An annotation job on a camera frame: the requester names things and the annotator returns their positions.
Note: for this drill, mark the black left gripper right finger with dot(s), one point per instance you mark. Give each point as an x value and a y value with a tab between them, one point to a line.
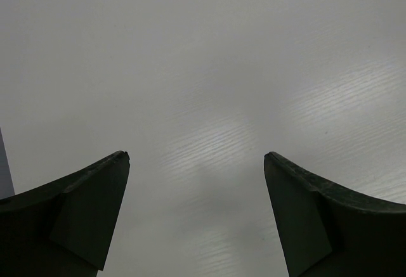
326	229

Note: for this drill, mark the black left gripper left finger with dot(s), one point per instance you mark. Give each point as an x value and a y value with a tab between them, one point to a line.
65	227

